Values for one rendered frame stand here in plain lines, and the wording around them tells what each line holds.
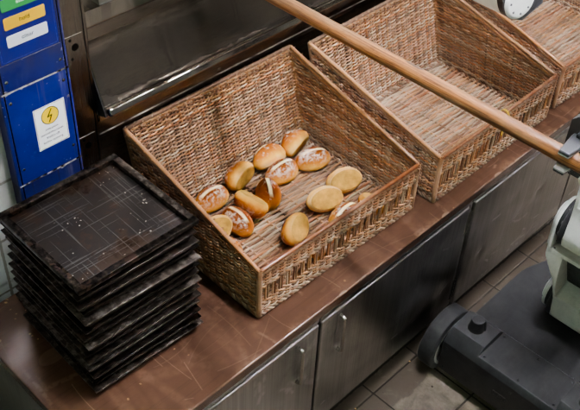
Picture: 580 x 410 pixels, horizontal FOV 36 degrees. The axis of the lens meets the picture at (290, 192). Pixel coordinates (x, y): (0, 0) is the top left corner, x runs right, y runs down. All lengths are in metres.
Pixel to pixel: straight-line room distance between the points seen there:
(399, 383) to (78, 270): 1.24
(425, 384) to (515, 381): 0.30
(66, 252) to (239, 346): 0.46
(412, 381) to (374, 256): 0.61
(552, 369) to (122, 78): 1.38
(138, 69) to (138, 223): 0.41
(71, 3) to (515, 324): 1.54
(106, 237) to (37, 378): 0.37
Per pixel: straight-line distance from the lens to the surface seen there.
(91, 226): 1.81
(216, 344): 2.00
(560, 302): 2.56
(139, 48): 2.06
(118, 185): 1.90
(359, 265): 2.17
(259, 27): 2.27
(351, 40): 1.78
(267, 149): 2.36
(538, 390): 2.53
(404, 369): 2.73
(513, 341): 2.61
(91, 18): 1.93
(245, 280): 2.00
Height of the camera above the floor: 2.14
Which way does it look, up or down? 42 degrees down
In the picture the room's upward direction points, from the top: 3 degrees clockwise
